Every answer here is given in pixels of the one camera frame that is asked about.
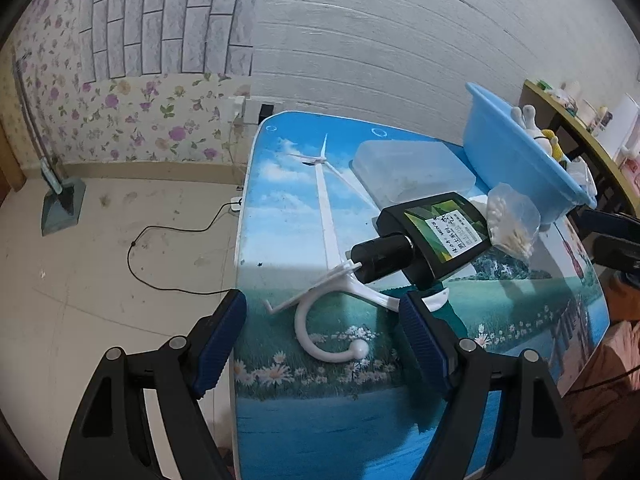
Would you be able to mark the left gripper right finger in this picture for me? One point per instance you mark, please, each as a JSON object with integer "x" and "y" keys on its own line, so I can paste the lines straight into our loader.
{"x": 533, "y": 436}

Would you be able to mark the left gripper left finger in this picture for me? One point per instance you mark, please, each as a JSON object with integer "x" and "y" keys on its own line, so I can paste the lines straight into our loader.
{"x": 110, "y": 436}

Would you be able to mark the bag of cotton swabs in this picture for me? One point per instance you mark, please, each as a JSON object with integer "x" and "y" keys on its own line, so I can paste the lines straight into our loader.
{"x": 513, "y": 222}

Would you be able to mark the yellow side table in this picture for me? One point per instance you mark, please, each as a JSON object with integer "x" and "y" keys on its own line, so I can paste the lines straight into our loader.
{"x": 615, "y": 193}

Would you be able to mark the blue plastic basin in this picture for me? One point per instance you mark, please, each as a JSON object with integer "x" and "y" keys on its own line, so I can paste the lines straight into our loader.
{"x": 500, "y": 151}

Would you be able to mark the white rabbit plush toy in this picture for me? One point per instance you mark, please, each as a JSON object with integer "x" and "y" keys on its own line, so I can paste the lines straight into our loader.
{"x": 546, "y": 139}

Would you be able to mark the black green-label bottle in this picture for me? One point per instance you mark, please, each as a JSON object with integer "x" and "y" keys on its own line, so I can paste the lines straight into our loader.
{"x": 427, "y": 240}

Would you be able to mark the clear plastic lidded box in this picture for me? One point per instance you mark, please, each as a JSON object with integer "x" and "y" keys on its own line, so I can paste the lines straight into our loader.
{"x": 395, "y": 172}

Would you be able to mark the white plastic hook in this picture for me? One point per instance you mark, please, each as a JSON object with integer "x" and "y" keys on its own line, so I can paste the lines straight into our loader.
{"x": 334, "y": 318}

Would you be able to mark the green dustpan with handle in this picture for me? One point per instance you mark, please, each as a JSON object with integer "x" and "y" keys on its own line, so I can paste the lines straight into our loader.
{"x": 61, "y": 205}

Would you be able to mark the white wall socket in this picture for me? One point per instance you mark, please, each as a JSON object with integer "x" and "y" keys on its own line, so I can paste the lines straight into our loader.
{"x": 243, "y": 110}

